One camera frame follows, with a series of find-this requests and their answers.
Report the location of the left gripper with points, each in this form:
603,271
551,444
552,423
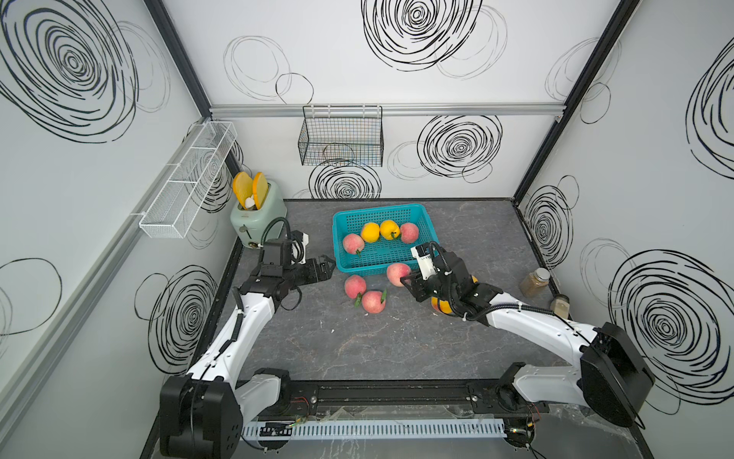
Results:
323,273

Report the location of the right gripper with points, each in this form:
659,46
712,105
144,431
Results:
416,287

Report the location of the yellow peach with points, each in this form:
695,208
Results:
370,232
390,230
442,306

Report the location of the pink peach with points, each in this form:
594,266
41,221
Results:
373,302
410,233
355,286
353,244
396,271

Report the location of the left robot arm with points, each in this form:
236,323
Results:
203,413

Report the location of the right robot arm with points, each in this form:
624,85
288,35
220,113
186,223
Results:
602,369

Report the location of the teal plastic basket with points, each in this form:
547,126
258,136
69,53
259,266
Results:
378,256

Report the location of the mint green toaster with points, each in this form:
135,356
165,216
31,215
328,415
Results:
250,225

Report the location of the right yellow toast slice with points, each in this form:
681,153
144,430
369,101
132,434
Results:
260,189

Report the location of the yellow toast slice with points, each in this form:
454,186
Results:
260,189
242,186

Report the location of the brown spice jar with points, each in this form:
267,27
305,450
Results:
535,282

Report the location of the left yellow toast slice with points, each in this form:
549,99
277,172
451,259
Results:
242,186

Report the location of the beige spice jar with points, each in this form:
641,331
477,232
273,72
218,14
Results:
561,306

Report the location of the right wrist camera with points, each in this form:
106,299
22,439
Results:
423,254

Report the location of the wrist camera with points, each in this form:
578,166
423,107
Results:
299,243
423,254

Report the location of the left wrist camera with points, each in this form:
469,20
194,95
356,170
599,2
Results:
299,243

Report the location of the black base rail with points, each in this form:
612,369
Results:
479,396

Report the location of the black wire wall basket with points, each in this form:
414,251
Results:
342,134

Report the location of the white slotted cable duct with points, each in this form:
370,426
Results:
376,430

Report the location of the white wire wall shelf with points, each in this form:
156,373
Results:
175,208

